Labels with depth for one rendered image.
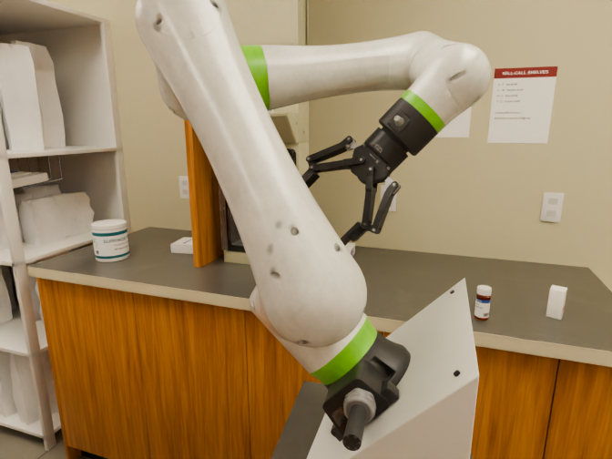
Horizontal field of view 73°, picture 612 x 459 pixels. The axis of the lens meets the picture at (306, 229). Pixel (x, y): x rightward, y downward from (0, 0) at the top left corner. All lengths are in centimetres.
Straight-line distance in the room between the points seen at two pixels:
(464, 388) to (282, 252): 25
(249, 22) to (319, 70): 83
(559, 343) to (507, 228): 74
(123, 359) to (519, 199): 167
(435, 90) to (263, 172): 36
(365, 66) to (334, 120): 109
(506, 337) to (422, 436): 69
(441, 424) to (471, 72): 51
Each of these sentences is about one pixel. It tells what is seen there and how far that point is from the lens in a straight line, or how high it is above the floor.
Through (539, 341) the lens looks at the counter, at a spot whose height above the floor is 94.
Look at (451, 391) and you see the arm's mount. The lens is 53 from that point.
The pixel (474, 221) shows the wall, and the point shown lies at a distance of 186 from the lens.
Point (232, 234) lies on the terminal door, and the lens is 163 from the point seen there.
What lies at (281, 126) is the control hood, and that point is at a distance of 141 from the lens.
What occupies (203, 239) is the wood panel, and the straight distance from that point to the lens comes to 165.
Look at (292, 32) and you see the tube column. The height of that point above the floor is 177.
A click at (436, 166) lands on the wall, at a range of 183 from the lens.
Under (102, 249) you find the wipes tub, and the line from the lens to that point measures 182.
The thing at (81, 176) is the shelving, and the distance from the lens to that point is 269.
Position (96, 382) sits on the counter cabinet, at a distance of 197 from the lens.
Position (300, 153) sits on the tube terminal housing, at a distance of 149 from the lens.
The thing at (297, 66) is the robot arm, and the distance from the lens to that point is 76.
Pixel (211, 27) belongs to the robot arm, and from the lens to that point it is 58.
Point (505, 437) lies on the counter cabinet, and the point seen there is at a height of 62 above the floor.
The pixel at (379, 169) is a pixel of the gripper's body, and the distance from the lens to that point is 76.
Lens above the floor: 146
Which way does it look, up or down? 14 degrees down
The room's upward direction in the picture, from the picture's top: straight up
